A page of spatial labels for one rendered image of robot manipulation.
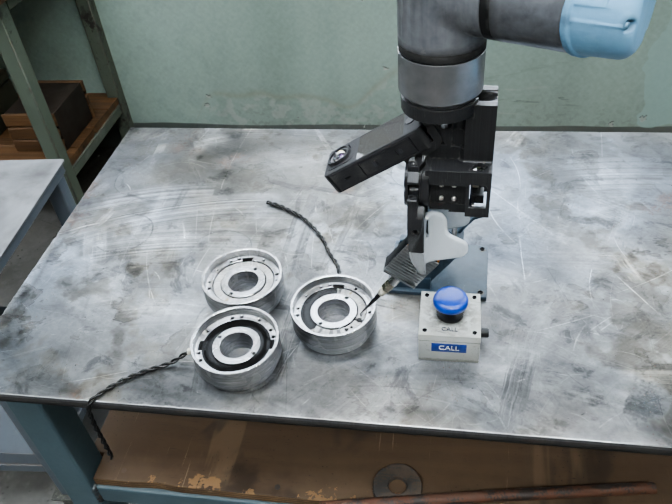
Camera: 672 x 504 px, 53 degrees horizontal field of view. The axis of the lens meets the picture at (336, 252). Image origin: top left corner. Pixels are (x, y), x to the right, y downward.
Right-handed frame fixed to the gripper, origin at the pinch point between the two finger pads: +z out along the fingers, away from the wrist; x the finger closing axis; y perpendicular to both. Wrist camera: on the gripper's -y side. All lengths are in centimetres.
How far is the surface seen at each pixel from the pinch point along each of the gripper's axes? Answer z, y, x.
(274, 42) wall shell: 49, -65, 158
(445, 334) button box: 8.6, 3.5, -3.5
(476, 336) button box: 8.6, 7.0, -3.4
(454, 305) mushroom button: 5.8, 4.3, -1.6
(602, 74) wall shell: 62, 45, 163
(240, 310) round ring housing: 9.4, -21.5, -1.9
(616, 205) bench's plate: 13.2, 26.0, 28.1
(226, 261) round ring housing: 10.1, -26.4, 7.3
